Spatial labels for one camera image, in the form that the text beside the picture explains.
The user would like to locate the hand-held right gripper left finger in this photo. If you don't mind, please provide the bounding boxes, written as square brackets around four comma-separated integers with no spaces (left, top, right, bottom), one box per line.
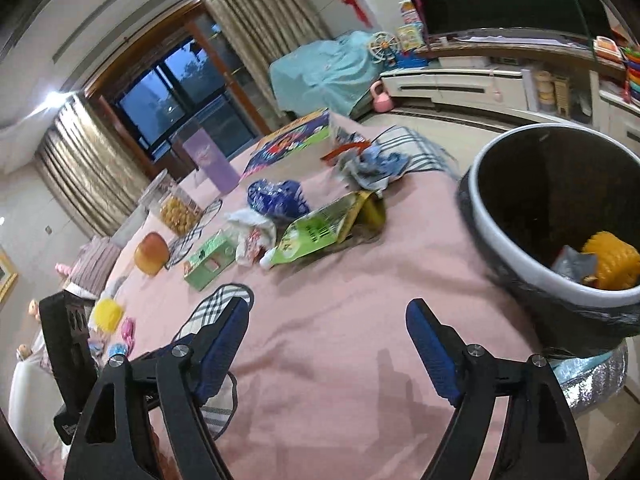
[63,296,251,480]

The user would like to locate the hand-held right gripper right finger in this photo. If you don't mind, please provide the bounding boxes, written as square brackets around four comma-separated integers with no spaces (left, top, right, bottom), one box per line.
[406,299,590,480]

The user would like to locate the green cardboard box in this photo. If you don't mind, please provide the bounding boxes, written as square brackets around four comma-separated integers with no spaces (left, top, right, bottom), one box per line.
[183,230,238,292]

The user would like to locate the white trash bin black liner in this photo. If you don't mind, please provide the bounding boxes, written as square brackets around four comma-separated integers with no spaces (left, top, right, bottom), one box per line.
[456,122,640,356]

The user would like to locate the white red plastic wrapper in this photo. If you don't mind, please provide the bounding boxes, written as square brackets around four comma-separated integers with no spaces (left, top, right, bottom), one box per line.
[227,209,277,267]

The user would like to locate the green drink pouch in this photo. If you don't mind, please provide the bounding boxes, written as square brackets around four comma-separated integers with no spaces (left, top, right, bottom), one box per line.
[260,191,387,270]

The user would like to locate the blue grey wrapper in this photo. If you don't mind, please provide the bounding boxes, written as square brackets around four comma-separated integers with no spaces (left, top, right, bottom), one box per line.
[332,142,411,193]

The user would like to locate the orange spiky ball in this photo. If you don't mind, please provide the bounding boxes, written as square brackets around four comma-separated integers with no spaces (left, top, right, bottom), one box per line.
[581,231,640,291]

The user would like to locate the red torn wrapper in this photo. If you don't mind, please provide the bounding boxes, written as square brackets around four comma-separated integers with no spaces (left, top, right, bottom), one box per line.
[321,132,371,166]

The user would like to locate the pink striped cushion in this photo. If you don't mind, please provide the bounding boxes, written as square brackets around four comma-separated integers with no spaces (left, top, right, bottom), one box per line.
[70,237,123,296]

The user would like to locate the red yellow apple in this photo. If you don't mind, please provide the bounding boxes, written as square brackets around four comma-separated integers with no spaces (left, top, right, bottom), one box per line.
[133,232,169,276]

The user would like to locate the clear jar of yellow snacks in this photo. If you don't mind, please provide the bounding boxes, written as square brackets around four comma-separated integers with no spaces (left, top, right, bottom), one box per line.
[142,180,206,237]

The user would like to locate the silver foil bag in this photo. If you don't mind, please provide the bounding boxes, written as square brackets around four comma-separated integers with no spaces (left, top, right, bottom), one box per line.
[545,345,628,416]

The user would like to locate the beige patterned curtain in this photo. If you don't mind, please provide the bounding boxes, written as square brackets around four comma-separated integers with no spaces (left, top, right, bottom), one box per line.
[35,95,151,238]
[202,0,333,121]

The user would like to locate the purple water bottle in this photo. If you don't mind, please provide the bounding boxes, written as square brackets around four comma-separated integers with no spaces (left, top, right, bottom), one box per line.
[182,130,242,196]

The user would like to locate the colourful picture book box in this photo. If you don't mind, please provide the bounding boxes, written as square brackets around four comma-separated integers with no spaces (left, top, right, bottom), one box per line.
[240,108,333,181]

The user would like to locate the pink kettlebell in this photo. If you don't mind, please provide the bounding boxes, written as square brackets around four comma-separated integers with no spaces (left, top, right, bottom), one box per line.
[370,80,396,113]

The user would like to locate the wooden framed glass door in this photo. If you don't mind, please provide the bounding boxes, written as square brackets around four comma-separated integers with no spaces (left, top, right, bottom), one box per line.
[85,0,281,161]

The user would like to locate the white television stand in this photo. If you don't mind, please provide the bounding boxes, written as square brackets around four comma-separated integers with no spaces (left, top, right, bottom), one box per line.
[380,32,640,156]

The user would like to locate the light blue blanket covered chair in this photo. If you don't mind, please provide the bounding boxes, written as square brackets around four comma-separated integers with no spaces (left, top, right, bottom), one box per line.
[270,30,386,116]

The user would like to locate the toy ferris wheel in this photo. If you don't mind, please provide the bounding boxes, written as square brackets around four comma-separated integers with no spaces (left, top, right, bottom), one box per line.
[368,31,398,66]

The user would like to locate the toy house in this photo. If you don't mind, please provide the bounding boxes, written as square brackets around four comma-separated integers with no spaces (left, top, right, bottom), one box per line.
[397,0,426,53]

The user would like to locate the toy cash register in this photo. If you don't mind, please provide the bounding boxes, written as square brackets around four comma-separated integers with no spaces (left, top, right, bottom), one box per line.
[594,35,623,63]

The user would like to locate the framed wall picture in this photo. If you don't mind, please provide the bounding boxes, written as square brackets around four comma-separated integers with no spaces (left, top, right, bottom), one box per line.
[0,245,18,306]

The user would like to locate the rainbow stacking ring toy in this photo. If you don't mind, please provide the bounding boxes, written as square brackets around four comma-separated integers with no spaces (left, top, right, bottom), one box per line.
[620,45,640,106]

